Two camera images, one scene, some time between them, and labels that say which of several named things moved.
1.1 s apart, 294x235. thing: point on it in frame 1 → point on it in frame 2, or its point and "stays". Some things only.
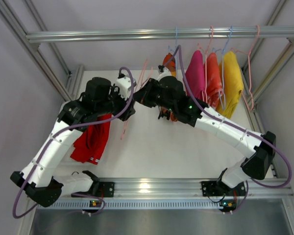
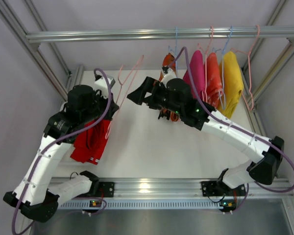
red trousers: [90, 147] stays
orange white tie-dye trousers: [213, 81] stays
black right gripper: [147, 93] stays
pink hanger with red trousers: [136, 89] → [121, 84]
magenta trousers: [195, 75] stays
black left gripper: [128, 110] → [111, 107]
